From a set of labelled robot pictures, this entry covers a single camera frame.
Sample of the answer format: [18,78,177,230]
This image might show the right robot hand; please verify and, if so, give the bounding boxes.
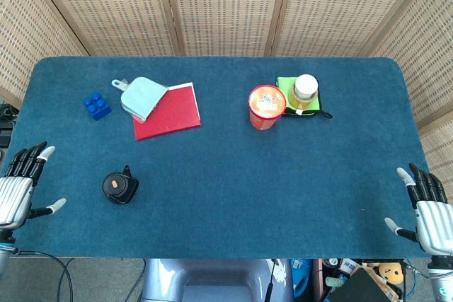
[384,163,453,256]

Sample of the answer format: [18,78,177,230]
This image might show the orange instant noodle cup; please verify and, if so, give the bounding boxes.
[248,84,287,131]

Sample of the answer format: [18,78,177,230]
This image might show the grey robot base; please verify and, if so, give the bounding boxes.
[141,258,294,302]

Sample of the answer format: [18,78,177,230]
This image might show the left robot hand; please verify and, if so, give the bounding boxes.
[0,141,67,231]

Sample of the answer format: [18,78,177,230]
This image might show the blue toy building block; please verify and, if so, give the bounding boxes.
[82,92,113,122]

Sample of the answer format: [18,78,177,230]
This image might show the black cable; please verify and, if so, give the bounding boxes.
[10,248,74,302]

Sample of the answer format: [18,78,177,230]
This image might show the white-lidded glass jar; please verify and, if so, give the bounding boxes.
[289,74,319,110]

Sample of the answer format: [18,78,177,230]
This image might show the green and black pot holder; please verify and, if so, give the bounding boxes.
[275,76,333,120]

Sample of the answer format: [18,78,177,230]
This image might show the blue table cloth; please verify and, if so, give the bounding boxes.
[0,56,431,260]

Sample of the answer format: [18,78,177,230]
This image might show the black box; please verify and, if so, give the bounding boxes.
[331,268,392,302]

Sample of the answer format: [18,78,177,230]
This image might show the black teapot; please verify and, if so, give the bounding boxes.
[102,165,139,205]

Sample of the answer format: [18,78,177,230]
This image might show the woven folding screen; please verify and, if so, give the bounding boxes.
[0,0,453,204]

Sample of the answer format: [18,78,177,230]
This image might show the red notebook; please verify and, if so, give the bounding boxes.
[132,82,202,141]

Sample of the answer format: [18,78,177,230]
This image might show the blue plastic bottle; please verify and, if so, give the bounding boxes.
[290,258,314,299]

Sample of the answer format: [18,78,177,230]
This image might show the yellow smiley plush toy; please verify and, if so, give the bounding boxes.
[377,262,405,286]

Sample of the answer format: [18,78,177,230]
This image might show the light blue dustpan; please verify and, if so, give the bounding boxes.
[111,76,168,122]

